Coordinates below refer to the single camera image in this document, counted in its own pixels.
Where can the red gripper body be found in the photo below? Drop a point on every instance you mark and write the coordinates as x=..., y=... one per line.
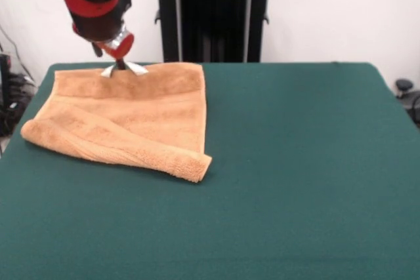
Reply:
x=119, y=47

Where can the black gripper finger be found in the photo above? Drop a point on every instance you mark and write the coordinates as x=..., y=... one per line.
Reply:
x=97, y=51
x=121, y=64

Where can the tan terry towel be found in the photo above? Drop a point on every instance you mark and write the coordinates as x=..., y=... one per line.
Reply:
x=131, y=119

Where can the black power strip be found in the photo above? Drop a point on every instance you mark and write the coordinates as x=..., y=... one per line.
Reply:
x=19, y=88

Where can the black chair caster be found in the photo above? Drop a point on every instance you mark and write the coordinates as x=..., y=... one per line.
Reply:
x=404, y=85

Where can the black chair base leg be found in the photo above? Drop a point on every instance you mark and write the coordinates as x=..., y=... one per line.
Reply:
x=414, y=103

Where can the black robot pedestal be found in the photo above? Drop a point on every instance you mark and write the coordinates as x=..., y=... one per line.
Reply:
x=213, y=14

